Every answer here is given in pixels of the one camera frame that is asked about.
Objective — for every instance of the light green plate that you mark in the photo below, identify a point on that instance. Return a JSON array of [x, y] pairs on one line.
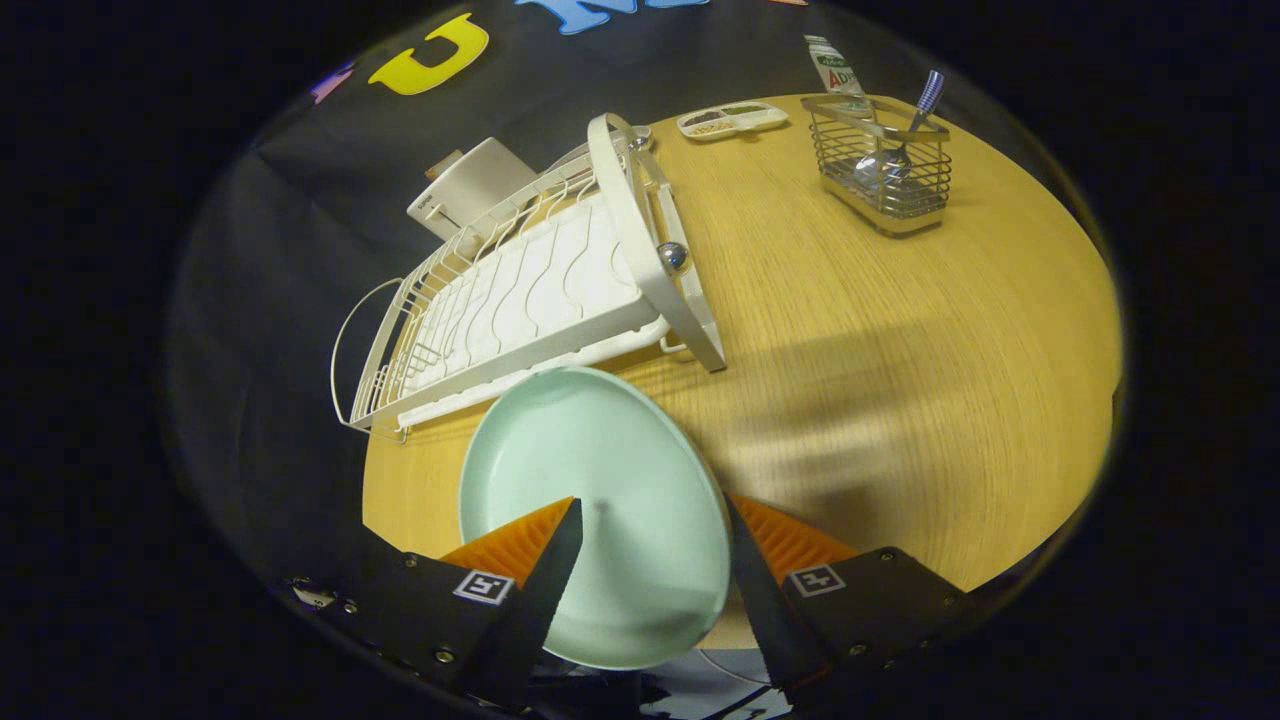
[[600, 450]]

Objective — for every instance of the bread slice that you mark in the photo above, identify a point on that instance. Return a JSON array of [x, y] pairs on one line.
[[443, 165]]

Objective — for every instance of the white compartment tray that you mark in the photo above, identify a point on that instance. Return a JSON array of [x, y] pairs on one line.
[[762, 120]]

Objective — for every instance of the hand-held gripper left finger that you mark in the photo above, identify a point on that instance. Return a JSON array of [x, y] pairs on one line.
[[540, 600]]

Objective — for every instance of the black backdrop cloth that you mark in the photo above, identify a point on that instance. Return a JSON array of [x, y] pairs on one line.
[[280, 250]]

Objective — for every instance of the white toaster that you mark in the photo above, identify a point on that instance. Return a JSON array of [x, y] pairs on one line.
[[470, 185]]

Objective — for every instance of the white green drink bottle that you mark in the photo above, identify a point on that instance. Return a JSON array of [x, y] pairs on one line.
[[835, 70]]

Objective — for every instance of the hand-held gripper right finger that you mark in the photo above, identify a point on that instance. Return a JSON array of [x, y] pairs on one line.
[[765, 610]]

